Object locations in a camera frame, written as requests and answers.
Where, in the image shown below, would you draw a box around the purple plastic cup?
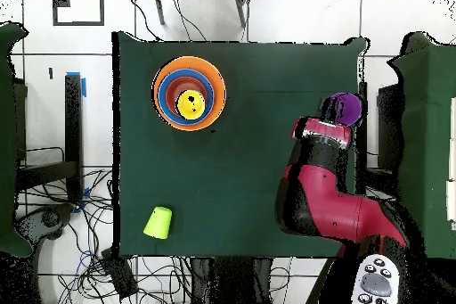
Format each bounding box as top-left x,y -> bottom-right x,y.
322,91 -> 363,127

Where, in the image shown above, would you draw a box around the large orange plastic bowl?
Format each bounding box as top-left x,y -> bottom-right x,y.
151,55 -> 228,132

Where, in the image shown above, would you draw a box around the yellow plastic cup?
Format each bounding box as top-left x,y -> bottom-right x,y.
175,88 -> 208,121

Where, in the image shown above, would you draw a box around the small red plastic bowl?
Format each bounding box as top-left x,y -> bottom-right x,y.
165,76 -> 210,119

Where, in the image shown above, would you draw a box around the blue plastic bowl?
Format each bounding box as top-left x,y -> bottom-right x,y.
157,68 -> 216,127

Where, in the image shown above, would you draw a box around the lime green plastic cup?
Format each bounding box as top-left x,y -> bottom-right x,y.
142,205 -> 173,241

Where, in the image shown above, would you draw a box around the black metal bar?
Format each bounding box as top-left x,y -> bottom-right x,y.
357,80 -> 368,198

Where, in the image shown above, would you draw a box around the dark green tablecloth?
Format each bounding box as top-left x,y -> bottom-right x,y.
111,30 -> 368,260

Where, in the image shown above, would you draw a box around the green cloth side table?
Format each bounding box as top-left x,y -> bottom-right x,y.
387,31 -> 456,260
0,21 -> 34,259

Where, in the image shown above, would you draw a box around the white boxes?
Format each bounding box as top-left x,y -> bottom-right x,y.
444,95 -> 456,223

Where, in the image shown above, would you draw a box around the blue tape strip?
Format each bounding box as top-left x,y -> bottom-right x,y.
66,70 -> 88,99

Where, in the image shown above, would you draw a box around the black power strip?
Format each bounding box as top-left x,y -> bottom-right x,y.
100,247 -> 139,300

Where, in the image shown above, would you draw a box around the black rounded stand foot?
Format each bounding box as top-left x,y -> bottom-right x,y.
15,202 -> 75,242

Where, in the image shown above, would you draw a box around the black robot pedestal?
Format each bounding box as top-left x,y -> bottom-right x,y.
188,256 -> 275,304

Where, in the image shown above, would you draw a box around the black metal stand frame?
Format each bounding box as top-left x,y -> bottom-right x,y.
15,74 -> 84,202

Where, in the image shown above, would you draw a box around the bundle of floor cables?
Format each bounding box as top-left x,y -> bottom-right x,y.
15,166 -> 195,304

